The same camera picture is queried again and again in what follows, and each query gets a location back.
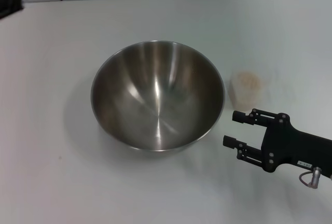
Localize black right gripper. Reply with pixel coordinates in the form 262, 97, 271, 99
223, 108, 332, 177

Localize clear plastic measuring cup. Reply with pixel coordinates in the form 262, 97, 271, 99
228, 69, 265, 111

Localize white rice grains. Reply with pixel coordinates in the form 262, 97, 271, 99
230, 71, 263, 110

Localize stainless steel mixing bowl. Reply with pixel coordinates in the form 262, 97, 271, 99
90, 39, 226, 152

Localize right gripper cable with connector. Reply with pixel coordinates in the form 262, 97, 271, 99
298, 166, 322, 190

